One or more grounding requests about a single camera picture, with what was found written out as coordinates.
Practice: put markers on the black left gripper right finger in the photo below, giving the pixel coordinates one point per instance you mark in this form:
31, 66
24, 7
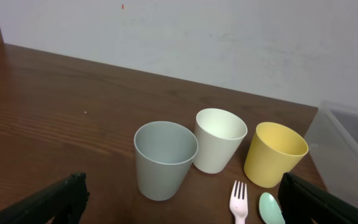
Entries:
303, 202

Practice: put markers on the clear plastic container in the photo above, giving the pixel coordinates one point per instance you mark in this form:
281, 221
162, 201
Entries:
332, 138

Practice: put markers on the pink plastic fork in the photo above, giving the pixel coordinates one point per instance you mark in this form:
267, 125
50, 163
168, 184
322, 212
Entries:
238, 203

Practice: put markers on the mint green plastic spoon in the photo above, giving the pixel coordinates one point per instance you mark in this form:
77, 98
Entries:
269, 210

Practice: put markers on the yellow plastic cup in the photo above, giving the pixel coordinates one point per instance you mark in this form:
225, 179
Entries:
275, 149

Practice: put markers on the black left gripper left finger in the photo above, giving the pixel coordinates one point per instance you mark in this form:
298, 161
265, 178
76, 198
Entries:
61, 202

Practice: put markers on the white plastic cup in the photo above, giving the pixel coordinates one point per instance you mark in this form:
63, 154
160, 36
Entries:
219, 134

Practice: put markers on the grey plastic cup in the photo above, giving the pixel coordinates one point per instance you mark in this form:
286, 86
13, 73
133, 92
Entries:
164, 152

